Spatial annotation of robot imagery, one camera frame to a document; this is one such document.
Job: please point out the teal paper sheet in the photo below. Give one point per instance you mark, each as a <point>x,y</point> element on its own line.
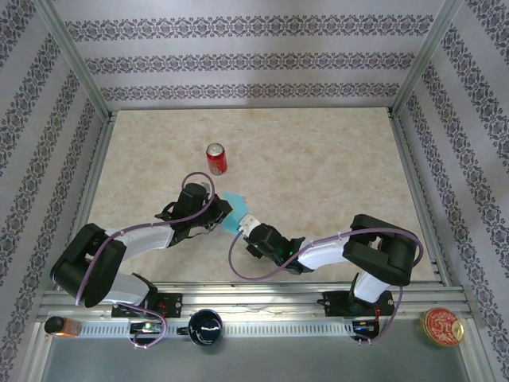
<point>235,205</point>

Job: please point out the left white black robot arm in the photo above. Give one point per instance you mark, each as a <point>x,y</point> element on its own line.
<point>147,238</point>

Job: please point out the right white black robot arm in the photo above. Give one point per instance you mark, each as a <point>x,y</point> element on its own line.
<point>322,252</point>

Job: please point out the red cola can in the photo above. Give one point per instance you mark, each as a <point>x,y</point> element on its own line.
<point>216,159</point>

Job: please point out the dark blue cup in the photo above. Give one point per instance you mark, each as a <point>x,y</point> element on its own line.
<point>204,328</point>

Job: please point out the grey metal shelf plate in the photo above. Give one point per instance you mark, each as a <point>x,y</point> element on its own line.
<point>278,362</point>

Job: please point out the small controller circuit board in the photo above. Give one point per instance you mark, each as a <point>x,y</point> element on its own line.
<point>366,326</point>
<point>145,328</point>

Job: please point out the orange bottle with black cap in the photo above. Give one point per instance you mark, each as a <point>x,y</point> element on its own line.
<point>59,326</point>

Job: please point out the round red gold tin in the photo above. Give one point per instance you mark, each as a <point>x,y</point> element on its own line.
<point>440,327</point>

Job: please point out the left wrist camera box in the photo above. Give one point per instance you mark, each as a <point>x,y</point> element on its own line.
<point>205,186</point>

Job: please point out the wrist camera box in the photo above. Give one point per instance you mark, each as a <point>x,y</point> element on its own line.
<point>205,186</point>
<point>249,223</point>

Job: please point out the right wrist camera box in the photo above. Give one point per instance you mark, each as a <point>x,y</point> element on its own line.
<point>249,223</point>

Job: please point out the wide aluminium base rail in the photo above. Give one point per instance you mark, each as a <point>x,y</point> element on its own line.
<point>258,302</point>

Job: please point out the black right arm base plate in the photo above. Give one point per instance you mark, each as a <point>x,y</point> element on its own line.
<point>336,304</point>

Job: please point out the aluminium side rail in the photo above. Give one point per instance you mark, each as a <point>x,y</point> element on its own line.
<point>92,179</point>
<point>413,179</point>

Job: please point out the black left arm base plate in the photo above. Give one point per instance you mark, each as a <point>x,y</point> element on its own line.
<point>171,304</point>

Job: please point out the aluminium frame post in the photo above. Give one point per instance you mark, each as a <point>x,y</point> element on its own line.
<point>426,55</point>
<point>73,57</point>

